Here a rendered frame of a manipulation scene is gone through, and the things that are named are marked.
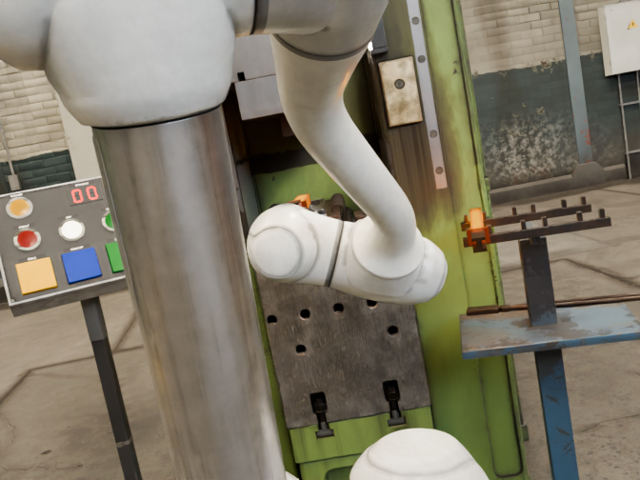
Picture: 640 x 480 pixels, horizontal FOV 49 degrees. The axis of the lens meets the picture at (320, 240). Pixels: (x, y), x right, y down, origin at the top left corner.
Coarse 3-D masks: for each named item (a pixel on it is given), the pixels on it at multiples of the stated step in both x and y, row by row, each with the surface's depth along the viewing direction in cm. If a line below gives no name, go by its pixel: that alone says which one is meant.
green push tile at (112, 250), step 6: (108, 246) 167; (114, 246) 168; (108, 252) 166; (114, 252) 167; (114, 258) 166; (120, 258) 167; (114, 264) 166; (120, 264) 166; (114, 270) 165; (120, 270) 166
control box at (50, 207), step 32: (32, 192) 169; (64, 192) 171; (96, 192) 173; (0, 224) 164; (32, 224) 166; (96, 224) 170; (0, 256) 160; (32, 256) 162; (64, 288) 161; (96, 288) 165; (128, 288) 172
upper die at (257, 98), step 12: (240, 84) 176; (252, 84) 176; (264, 84) 176; (276, 84) 176; (240, 96) 177; (252, 96) 177; (264, 96) 177; (276, 96) 176; (240, 108) 177; (252, 108) 177; (264, 108) 177; (276, 108) 177; (252, 120) 193; (264, 120) 216
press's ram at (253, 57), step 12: (252, 36) 174; (264, 36) 174; (240, 48) 175; (252, 48) 175; (264, 48) 175; (240, 60) 175; (252, 60) 175; (264, 60) 175; (240, 72) 177; (252, 72) 176; (264, 72) 176
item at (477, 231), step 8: (480, 208) 184; (472, 216) 173; (480, 216) 171; (472, 224) 162; (480, 224) 161; (472, 232) 150; (480, 232) 148; (488, 232) 152; (472, 240) 144; (480, 240) 143; (488, 240) 152; (480, 248) 144
